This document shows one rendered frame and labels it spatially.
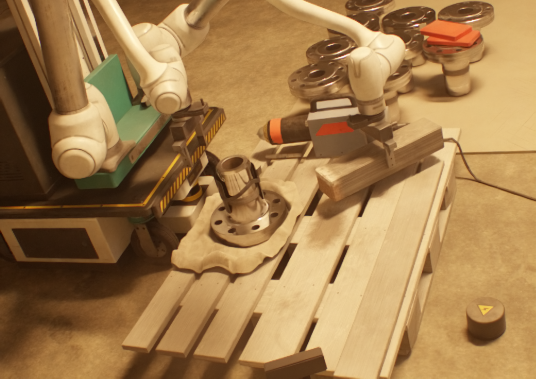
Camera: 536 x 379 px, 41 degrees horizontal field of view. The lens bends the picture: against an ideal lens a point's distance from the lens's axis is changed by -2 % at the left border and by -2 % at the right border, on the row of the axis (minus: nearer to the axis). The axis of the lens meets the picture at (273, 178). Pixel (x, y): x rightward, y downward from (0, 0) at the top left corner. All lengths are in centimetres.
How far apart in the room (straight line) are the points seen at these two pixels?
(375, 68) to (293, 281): 70
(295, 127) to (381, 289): 88
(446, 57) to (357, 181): 91
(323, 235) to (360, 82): 50
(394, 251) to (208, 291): 58
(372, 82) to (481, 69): 127
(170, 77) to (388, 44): 72
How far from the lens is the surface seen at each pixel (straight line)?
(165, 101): 209
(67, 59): 210
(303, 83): 307
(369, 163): 237
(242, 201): 233
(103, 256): 263
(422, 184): 241
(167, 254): 260
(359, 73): 225
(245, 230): 234
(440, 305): 220
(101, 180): 242
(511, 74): 340
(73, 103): 214
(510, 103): 315
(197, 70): 421
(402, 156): 243
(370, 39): 238
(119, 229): 264
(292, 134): 270
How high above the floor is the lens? 151
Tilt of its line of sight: 31 degrees down
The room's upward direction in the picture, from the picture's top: 16 degrees counter-clockwise
